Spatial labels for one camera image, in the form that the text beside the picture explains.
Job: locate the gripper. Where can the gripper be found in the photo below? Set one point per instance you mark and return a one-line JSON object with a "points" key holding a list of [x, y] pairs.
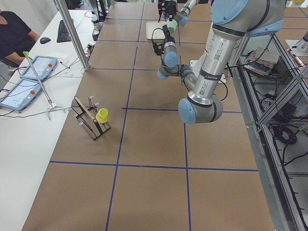
{"points": [[167, 37], [171, 7]]}

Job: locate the green cup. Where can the green cup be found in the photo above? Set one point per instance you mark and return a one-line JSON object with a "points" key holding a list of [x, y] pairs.
{"points": [[172, 26]]}

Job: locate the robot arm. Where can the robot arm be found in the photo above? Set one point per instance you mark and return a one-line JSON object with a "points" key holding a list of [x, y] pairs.
{"points": [[181, 16], [232, 20]]}

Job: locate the white bear tray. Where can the white bear tray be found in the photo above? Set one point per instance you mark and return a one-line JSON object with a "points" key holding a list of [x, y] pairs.
{"points": [[154, 30]]}

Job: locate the metal cup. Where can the metal cup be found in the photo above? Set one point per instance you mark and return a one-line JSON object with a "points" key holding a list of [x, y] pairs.
{"points": [[96, 29]]}

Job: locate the yellow cup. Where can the yellow cup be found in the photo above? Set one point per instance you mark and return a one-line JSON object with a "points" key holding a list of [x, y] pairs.
{"points": [[102, 115]]}

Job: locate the stack of books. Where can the stack of books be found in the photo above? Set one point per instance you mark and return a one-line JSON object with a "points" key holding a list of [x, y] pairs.
{"points": [[261, 61]]}

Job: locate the black keyboard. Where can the black keyboard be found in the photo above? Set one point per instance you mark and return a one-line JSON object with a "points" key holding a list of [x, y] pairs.
{"points": [[63, 34]]}

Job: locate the black computer mouse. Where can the black computer mouse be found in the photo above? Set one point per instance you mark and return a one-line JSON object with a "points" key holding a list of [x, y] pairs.
{"points": [[44, 40]]}

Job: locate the upper teach pendant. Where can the upper teach pendant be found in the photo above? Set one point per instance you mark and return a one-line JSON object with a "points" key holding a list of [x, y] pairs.
{"points": [[43, 65]]}

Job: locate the teach pendant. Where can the teach pendant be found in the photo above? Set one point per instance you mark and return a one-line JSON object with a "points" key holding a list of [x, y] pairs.
{"points": [[43, 65], [20, 96]]}

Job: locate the grabber stick tool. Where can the grabber stick tool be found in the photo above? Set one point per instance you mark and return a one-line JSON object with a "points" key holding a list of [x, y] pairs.
{"points": [[52, 106]]}

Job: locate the person in black shirt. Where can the person in black shirt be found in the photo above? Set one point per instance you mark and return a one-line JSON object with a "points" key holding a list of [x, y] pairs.
{"points": [[15, 38]]}

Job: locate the lower teach pendant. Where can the lower teach pendant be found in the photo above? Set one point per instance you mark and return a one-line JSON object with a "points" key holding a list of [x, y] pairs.
{"points": [[20, 96]]}

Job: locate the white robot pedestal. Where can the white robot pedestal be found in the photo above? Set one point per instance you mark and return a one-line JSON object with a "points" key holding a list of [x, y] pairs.
{"points": [[196, 65]]}

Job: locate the aluminium frame post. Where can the aluminium frame post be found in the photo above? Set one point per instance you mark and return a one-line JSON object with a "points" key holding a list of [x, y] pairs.
{"points": [[64, 12]]}

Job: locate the black wire cup rack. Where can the black wire cup rack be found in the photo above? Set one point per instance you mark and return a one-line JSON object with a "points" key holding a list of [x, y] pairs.
{"points": [[86, 117]]}

